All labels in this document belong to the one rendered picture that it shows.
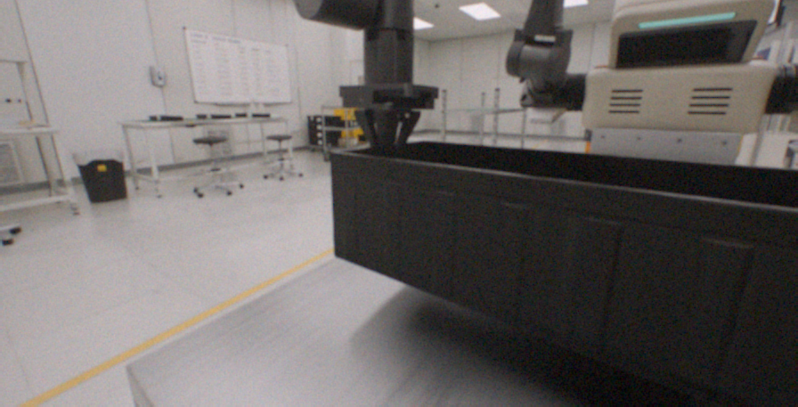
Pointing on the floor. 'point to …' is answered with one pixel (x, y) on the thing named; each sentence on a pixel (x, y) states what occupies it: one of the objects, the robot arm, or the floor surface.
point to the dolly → (322, 132)
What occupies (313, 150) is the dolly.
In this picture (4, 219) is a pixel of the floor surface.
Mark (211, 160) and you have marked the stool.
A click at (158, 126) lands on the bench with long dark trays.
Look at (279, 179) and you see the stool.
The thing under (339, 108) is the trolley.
